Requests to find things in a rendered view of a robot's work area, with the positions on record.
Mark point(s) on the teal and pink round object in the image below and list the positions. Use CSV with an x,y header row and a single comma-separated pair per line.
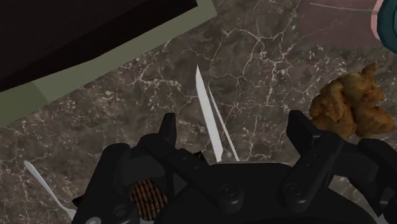
x,y
389,24

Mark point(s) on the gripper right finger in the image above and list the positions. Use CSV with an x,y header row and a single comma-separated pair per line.
x,y
313,161

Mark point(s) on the brown ridged cookie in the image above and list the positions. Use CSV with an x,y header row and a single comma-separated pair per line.
x,y
148,200

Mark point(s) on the golden fried chicken piece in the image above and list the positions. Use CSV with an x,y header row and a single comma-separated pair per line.
x,y
347,102

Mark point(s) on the white plastic knife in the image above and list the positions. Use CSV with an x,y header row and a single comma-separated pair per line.
x,y
208,118

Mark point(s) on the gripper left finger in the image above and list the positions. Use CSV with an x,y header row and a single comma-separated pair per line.
x,y
107,186

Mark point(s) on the white plastic spoon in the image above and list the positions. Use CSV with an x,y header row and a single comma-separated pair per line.
x,y
43,183

